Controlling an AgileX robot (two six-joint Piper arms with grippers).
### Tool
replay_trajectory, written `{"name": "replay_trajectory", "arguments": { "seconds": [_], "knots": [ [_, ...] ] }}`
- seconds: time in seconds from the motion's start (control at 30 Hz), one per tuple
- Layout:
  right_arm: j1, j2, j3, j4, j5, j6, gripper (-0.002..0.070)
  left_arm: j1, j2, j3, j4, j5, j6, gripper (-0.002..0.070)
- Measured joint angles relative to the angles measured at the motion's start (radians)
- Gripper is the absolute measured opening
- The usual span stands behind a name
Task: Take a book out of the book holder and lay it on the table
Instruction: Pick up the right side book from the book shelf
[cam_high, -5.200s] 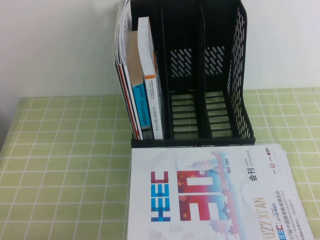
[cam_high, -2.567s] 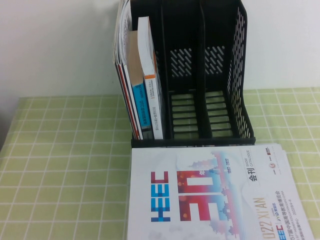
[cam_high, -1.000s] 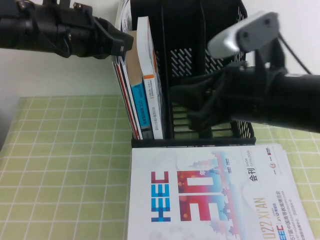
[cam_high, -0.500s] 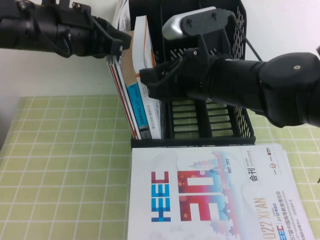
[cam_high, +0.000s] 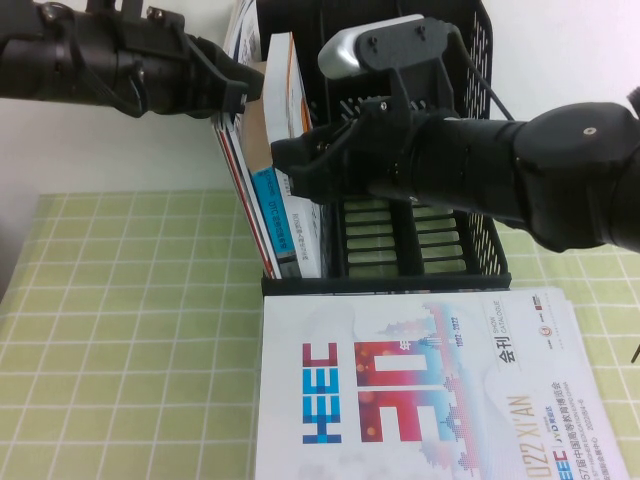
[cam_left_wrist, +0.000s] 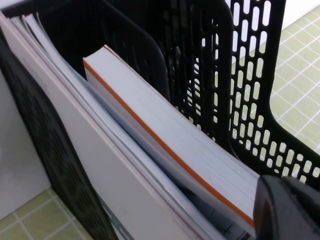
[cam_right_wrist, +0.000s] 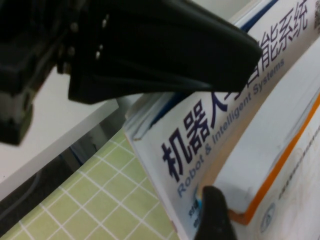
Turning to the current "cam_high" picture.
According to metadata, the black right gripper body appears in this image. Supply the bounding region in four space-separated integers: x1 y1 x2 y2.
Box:
343 96 427 202

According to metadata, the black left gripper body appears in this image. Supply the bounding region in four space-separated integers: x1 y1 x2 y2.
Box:
113 20 212 120

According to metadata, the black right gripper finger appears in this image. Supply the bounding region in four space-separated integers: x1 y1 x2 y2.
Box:
268 116 362 175
288 143 372 205

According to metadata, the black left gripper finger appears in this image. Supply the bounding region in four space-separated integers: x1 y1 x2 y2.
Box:
185 33 265 95
189 77 252 122

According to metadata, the white orange ROS book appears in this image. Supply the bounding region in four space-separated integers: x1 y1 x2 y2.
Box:
261 31 327 279

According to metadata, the blue spine book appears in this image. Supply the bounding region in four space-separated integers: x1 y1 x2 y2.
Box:
239 59 302 277

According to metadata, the black mesh book holder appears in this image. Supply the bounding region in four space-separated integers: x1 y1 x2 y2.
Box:
213 0 514 297

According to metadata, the white curled printed magazine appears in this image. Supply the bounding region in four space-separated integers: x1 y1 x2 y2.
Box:
222 0 262 67

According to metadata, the thin magazines stack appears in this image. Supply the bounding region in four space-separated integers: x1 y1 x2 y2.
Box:
211 115 284 279

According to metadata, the white HEEC show catalogue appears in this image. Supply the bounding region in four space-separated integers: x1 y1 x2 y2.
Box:
253 286 629 480

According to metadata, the green checked tablecloth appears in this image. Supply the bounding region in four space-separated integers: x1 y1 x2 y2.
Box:
0 189 640 480

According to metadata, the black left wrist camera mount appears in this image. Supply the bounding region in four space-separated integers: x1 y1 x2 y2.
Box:
82 0 185 36

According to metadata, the black camera cable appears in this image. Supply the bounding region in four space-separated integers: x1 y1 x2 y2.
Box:
447 22 512 122

